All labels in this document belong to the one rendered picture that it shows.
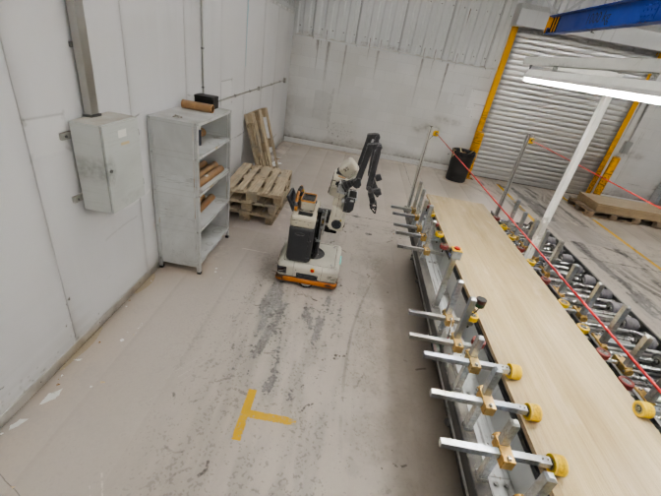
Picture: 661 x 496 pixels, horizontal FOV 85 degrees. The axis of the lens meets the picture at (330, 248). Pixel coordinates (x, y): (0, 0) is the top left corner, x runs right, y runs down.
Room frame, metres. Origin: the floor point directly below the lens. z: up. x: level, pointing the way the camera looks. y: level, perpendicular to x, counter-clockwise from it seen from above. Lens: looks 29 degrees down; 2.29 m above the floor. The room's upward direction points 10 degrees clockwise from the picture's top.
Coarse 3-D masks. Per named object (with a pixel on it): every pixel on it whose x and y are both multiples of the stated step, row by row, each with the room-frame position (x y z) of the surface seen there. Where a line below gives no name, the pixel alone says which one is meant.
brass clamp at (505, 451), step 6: (498, 432) 1.04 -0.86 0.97; (492, 438) 1.03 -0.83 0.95; (498, 438) 1.01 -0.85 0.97; (492, 444) 1.01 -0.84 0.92; (498, 444) 0.99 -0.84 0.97; (504, 450) 0.96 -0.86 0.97; (510, 450) 0.97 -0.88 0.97; (504, 456) 0.94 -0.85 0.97; (498, 462) 0.94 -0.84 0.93; (504, 462) 0.91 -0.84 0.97; (510, 462) 0.91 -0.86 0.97; (504, 468) 0.91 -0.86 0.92; (510, 468) 0.91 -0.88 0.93
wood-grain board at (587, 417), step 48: (480, 240) 3.21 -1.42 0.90; (480, 288) 2.32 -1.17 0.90; (528, 288) 2.45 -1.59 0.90; (528, 336) 1.85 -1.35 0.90; (576, 336) 1.94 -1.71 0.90; (528, 384) 1.43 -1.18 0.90; (576, 384) 1.49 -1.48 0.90; (528, 432) 1.13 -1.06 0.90; (576, 432) 1.17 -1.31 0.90; (624, 432) 1.22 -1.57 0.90; (576, 480) 0.93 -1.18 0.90; (624, 480) 0.97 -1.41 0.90
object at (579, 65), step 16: (528, 64) 3.03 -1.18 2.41; (544, 64) 2.76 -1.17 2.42; (560, 64) 2.54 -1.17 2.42; (576, 64) 2.35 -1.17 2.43; (592, 64) 2.19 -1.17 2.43; (608, 64) 2.06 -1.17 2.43; (624, 64) 1.94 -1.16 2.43; (640, 64) 1.83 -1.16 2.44; (656, 64) 1.73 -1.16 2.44; (608, 96) 3.05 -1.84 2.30; (592, 128) 3.05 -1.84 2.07; (576, 160) 3.05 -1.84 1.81; (560, 192) 3.05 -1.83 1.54; (544, 224) 3.05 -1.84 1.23; (528, 256) 3.05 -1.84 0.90
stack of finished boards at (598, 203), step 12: (588, 204) 7.91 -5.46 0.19; (600, 204) 7.64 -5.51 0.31; (612, 204) 7.79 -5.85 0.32; (624, 204) 7.97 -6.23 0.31; (636, 204) 8.18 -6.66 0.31; (648, 204) 8.38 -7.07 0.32; (624, 216) 7.64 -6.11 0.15; (636, 216) 7.65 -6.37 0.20; (648, 216) 7.66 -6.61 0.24; (660, 216) 7.66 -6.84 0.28
